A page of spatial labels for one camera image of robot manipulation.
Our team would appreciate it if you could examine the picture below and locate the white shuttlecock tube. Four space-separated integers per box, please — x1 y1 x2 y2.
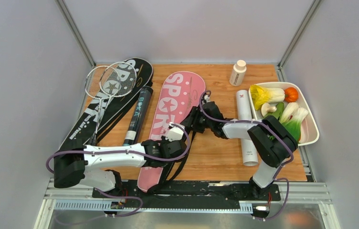
235 90 258 167

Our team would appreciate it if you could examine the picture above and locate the white racket outer left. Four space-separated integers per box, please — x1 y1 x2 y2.
84 65 121 146

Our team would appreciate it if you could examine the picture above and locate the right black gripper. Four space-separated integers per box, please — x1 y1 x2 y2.
180 105 214 133

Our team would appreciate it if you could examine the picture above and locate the green leaf vegetable toy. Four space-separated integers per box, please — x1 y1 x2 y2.
266 102 285 120

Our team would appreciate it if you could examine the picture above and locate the yellow napa cabbage toy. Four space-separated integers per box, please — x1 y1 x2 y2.
250 84 285 111

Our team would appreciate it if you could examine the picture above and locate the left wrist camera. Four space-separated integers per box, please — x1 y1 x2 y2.
163 122 185 142

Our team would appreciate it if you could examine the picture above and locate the beige plastic bottle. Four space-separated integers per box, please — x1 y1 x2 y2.
229 60 247 86

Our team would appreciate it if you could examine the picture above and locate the black shuttlecock tube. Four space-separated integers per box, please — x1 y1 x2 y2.
123 86 153 146

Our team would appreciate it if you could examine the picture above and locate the black racket cover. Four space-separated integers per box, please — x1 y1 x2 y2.
59 58 153 151

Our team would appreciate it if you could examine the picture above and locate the mushroom toy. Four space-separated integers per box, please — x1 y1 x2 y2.
261 103 277 117

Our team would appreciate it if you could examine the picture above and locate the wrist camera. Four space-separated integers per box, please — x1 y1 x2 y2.
201 94 211 104
163 122 185 142

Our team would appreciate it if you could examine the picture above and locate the orange tomato toy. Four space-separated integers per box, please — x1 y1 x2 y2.
284 87 299 103

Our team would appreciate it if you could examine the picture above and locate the white racket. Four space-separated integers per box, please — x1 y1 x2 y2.
91 62 137 146
84 65 121 146

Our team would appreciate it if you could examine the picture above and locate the white plastic tray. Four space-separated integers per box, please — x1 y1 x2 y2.
257 82 319 146

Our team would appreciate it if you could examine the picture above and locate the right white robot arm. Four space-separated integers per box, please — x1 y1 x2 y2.
181 90 298 199

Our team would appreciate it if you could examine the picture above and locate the pink racket cover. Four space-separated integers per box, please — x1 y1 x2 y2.
137 71 206 193

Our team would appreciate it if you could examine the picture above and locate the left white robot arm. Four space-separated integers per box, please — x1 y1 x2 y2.
46 123 190 198

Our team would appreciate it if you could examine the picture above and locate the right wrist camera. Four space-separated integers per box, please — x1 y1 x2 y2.
201 94 211 104

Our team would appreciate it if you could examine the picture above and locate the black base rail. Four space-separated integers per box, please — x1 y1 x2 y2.
107 171 281 209

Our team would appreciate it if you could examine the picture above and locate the bok choy toy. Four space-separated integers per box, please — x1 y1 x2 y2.
283 107 309 142

